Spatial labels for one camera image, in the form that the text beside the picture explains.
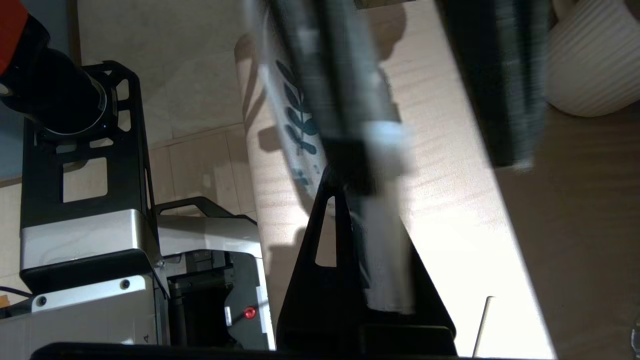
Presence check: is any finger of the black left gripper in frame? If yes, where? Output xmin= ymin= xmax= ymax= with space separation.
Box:
xmin=269 ymin=0 xmax=402 ymax=197
xmin=434 ymin=0 xmax=549 ymax=169

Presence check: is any white floral plastic pouch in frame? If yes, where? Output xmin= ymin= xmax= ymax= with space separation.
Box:
xmin=245 ymin=0 xmax=416 ymax=316

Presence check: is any white toothbrush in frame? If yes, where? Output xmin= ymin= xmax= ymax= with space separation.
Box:
xmin=472 ymin=295 xmax=496 ymax=359

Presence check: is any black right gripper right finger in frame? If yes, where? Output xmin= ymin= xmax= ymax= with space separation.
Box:
xmin=364 ymin=224 xmax=458 ymax=352

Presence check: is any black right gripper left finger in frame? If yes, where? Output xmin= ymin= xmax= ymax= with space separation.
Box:
xmin=275 ymin=169 xmax=372 ymax=352

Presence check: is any white ribbed mug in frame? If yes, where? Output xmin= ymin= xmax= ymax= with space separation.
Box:
xmin=545 ymin=0 xmax=640 ymax=118

